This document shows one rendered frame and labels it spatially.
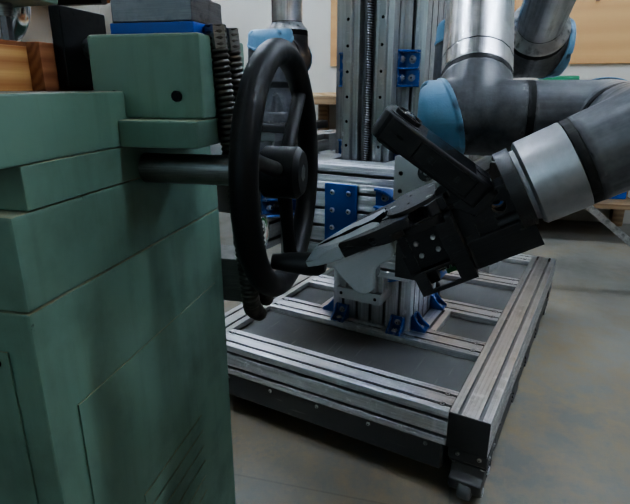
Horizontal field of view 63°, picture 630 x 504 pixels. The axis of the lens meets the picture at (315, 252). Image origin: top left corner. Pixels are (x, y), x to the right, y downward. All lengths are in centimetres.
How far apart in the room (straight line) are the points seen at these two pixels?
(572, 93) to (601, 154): 12
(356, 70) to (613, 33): 282
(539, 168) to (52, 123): 43
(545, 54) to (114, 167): 83
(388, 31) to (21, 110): 98
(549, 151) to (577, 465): 118
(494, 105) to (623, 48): 350
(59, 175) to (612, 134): 48
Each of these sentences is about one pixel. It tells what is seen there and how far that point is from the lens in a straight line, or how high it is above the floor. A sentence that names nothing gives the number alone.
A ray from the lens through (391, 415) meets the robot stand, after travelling 127.
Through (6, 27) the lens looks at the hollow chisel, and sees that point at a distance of 76.
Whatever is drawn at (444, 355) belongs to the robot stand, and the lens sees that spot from 147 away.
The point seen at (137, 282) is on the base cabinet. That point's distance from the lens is 67.
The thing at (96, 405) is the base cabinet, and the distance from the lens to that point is 63.
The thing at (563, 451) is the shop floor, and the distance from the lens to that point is 158.
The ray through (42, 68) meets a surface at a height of 92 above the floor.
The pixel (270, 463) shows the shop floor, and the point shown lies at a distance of 141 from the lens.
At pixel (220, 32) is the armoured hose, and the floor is 96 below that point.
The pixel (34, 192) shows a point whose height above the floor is 82.
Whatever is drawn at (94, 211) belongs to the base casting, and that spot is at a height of 78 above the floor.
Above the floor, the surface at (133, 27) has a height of 97.
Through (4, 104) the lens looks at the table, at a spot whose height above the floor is 89.
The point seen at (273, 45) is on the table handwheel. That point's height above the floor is 94.
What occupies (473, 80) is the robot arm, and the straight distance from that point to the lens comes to 55.
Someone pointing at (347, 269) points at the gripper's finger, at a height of 74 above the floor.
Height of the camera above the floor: 90
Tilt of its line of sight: 18 degrees down
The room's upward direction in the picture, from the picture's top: straight up
